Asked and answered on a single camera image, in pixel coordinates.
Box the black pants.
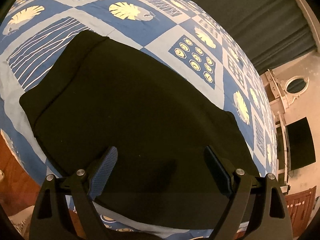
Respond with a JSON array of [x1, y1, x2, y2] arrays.
[[20, 30, 258, 230]]

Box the black television screen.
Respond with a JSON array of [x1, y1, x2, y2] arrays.
[[286, 117, 316, 170]]

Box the white oval vanity mirror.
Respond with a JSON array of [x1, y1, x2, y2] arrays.
[[283, 75, 310, 106]]

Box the white dressing table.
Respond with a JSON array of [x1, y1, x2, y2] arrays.
[[260, 69, 289, 115]]

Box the blue patterned bed sheet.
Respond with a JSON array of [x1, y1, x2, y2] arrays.
[[1, 0, 276, 239]]

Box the white tv stand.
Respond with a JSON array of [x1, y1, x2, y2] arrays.
[[274, 111, 291, 194]]

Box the dark green curtain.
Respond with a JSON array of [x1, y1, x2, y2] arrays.
[[192, 0, 317, 74]]

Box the brown wooden cabinet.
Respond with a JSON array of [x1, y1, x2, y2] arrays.
[[285, 186, 316, 238]]

